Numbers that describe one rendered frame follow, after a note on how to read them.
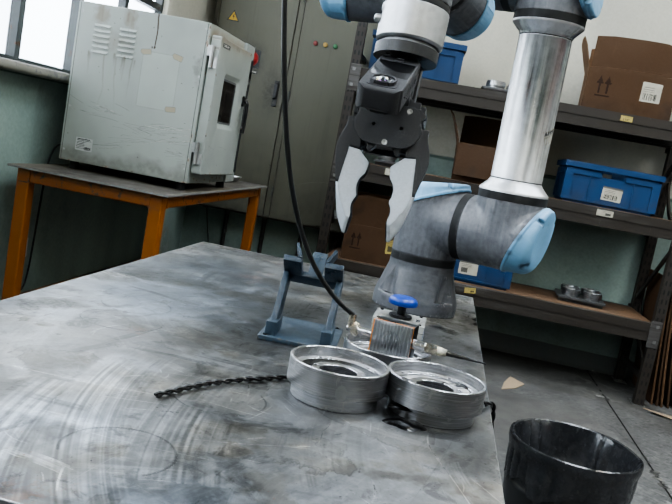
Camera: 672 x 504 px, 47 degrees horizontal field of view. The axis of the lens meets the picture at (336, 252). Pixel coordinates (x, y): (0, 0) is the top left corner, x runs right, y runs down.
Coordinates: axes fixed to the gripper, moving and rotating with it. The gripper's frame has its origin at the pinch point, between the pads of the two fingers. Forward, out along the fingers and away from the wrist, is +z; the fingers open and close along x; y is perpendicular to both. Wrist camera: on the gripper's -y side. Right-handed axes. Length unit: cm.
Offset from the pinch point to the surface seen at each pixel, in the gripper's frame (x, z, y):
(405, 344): -6.6, 12.2, 5.9
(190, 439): 8.3, 21.1, -21.1
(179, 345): 18.7, 17.9, 3.4
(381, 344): -3.8, 12.9, 6.5
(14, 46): 164, -46, 186
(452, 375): -12.4, 14.2, 4.1
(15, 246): 147, 27, 186
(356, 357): -1.7, 14.4, 2.0
